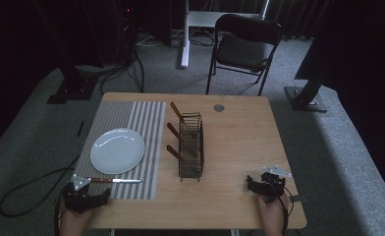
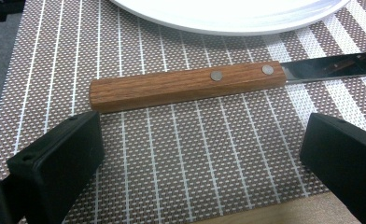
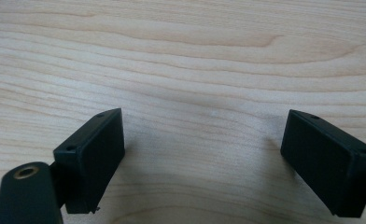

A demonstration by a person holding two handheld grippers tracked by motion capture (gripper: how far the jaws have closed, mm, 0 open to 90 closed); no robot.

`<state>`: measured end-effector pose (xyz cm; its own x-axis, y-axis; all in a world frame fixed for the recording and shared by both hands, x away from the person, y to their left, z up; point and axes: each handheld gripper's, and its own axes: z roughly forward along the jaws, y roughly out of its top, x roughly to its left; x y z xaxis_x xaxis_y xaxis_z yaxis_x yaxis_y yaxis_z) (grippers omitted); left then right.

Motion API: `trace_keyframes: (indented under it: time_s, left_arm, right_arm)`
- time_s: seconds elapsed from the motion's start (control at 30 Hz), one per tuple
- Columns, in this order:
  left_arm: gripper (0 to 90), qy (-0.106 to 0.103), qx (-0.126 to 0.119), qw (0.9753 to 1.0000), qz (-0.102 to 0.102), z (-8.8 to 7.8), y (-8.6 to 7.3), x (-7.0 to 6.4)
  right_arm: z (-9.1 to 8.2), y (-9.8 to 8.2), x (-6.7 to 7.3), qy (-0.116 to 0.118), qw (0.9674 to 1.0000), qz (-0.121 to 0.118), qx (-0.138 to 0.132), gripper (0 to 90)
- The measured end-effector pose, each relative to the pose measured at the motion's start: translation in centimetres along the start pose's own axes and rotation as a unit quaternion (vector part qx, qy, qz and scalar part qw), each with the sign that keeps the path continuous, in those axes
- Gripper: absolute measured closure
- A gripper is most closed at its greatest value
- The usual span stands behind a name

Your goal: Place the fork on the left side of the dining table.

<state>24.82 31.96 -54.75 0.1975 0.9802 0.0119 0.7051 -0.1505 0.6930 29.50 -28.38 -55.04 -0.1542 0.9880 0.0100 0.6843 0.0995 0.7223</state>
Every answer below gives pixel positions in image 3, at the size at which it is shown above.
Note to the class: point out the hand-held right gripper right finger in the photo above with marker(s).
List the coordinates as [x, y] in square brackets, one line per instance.
[324, 165]

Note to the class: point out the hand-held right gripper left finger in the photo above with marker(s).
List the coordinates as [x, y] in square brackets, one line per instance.
[92, 161]

